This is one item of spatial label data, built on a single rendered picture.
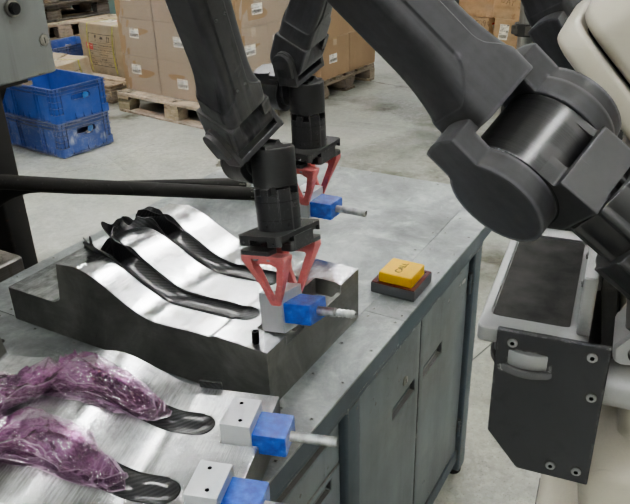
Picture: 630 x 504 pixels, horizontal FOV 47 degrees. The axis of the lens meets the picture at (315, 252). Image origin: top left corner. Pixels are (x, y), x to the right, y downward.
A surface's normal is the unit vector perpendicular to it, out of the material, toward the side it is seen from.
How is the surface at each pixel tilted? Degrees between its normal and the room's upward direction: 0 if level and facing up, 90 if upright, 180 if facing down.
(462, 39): 59
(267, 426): 0
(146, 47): 91
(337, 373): 0
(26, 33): 90
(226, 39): 111
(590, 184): 52
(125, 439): 28
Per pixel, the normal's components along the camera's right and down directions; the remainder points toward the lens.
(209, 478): -0.03, -0.90
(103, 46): -0.61, 0.29
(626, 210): -0.18, 0.18
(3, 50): 0.87, 0.20
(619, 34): -0.38, 0.42
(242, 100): 0.77, 0.55
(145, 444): 0.32, -0.81
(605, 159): 0.16, -0.21
